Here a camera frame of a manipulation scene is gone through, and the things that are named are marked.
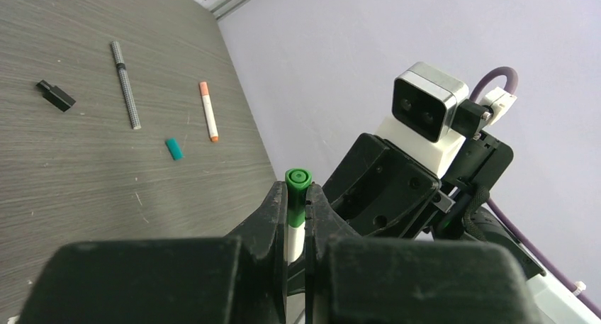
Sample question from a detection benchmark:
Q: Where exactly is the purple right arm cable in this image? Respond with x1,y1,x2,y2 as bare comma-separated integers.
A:
469,66,601,320

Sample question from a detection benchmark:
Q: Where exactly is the green pen cap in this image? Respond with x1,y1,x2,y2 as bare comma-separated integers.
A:
285,168,313,228

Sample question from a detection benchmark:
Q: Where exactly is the grey pen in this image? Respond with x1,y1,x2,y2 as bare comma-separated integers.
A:
110,41,142,130

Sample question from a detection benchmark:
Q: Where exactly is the white pen orange tip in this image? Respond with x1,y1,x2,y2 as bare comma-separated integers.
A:
199,82,219,143

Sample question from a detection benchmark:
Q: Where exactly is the teal pen cap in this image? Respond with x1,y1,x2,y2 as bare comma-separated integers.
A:
164,138,184,161

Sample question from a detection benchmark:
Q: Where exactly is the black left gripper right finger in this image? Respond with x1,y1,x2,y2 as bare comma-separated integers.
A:
305,184,542,323

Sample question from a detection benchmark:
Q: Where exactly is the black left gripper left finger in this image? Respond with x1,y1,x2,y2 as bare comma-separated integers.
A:
19,181,287,323

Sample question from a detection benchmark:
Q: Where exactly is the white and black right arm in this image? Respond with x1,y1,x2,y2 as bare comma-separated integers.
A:
323,132,600,323

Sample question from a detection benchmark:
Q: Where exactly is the black pen cap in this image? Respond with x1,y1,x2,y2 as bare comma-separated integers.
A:
36,80,76,112

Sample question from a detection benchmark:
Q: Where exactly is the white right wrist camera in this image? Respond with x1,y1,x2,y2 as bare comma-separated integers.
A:
375,62,519,178

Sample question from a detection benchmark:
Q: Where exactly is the white pen green tip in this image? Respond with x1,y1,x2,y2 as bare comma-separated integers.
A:
286,222,305,265

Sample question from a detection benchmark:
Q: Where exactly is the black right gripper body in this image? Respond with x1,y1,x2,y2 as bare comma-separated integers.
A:
322,133,514,240

